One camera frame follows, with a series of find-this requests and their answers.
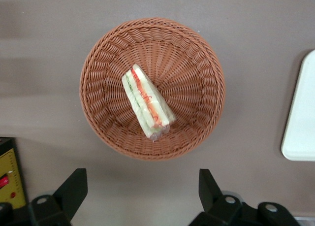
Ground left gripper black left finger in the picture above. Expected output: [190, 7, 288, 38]
[29, 168, 89, 226]

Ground yellow control box red button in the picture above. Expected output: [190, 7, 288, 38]
[0, 136, 28, 210]

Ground cream plastic tray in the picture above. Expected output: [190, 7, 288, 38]
[281, 49, 315, 162]

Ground brown wicker basket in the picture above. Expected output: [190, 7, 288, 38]
[78, 17, 226, 161]

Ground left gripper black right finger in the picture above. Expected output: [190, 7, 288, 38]
[189, 168, 244, 226]

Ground triangle sandwich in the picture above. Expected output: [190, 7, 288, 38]
[122, 64, 177, 142]

